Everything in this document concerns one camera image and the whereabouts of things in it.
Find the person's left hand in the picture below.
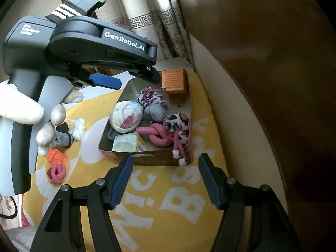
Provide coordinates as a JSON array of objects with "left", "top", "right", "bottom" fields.
[{"left": 0, "top": 80, "right": 84, "bottom": 156}]

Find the patterned curtain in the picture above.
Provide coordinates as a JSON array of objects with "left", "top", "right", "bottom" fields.
[{"left": 106, "top": 0, "right": 196, "bottom": 65}]

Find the yellow printed carton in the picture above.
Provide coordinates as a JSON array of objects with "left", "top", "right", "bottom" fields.
[{"left": 112, "top": 132, "right": 147, "bottom": 153}]

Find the red tin container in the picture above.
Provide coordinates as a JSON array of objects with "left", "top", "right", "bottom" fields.
[{"left": 99, "top": 69, "right": 194, "bottom": 166}]

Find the orange embossed cube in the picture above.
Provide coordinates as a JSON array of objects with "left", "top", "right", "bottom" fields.
[{"left": 46, "top": 147, "right": 69, "bottom": 167}]

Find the white cloth pile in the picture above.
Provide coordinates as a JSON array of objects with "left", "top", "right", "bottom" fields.
[{"left": 8, "top": 226, "right": 40, "bottom": 252}]

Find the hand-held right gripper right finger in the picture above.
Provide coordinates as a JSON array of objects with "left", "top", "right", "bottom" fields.
[{"left": 198, "top": 153, "right": 302, "bottom": 252}]

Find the pink foam knotted tube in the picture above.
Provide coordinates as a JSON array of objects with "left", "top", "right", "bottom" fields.
[
  {"left": 135, "top": 123, "right": 181, "bottom": 148},
  {"left": 49, "top": 163, "right": 67, "bottom": 186}
]

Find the white plastic wad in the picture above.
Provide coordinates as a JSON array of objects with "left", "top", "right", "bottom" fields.
[{"left": 69, "top": 118, "right": 87, "bottom": 140}]

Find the pink leopard print fleece hat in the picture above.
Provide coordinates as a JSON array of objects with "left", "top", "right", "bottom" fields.
[{"left": 137, "top": 86, "right": 191, "bottom": 166}]

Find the yellow printed blanket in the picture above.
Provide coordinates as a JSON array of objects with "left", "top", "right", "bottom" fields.
[{"left": 20, "top": 72, "right": 231, "bottom": 252}]

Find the grey sock with striped cuff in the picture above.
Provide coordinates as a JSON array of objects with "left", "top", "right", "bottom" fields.
[{"left": 50, "top": 131, "right": 74, "bottom": 149}]

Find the orange ribbed box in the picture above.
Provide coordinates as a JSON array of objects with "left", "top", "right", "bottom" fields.
[{"left": 161, "top": 69, "right": 189, "bottom": 95}]

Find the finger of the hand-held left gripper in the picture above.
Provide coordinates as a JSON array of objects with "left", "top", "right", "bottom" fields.
[
  {"left": 71, "top": 70, "right": 122, "bottom": 90},
  {"left": 126, "top": 64, "right": 161, "bottom": 85}
]

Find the brown wooden headboard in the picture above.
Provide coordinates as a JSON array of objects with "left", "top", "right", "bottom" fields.
[{"left": 178, "top": 0, "right": 336, "bottom": 252}]

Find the black cable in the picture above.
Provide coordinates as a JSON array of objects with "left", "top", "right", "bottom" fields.
[{"left": 0, "top": 195, "right": 19, "bottom": 219}]

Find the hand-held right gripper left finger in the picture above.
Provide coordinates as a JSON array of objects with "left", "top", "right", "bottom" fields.
[{"left": 30, "top": 154, "right": 134, "bottom": 252}]

